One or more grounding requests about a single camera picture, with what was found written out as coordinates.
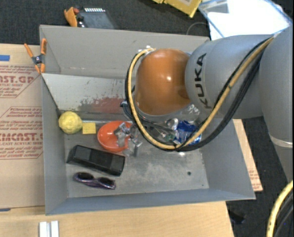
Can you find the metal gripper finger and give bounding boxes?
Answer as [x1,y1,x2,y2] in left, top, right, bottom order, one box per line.
[129,131,143,158]
[114,122,132,147]

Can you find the orange bowl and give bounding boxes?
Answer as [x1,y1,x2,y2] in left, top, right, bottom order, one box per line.
[97,120,135,154]

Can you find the blue crumpled packet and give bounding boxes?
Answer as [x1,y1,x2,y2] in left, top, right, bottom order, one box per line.
[173,119,202,147]

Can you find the yellow square block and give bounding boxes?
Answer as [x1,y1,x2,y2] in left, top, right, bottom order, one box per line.
[82,122,97,135]

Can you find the black long box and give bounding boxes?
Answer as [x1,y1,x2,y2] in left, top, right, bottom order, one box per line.
[66,145,126,177]

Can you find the grey metal bin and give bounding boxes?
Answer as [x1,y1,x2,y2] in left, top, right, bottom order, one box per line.
[39,25,256,216]

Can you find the yellow ball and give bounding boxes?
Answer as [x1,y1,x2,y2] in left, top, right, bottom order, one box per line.
[58,111,84,135]

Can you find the purple sunglasses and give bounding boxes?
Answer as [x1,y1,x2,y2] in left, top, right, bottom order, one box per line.
[73,172,117,191]

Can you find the brown cardboard board red print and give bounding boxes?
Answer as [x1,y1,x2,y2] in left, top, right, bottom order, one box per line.
[0,42,264,213]

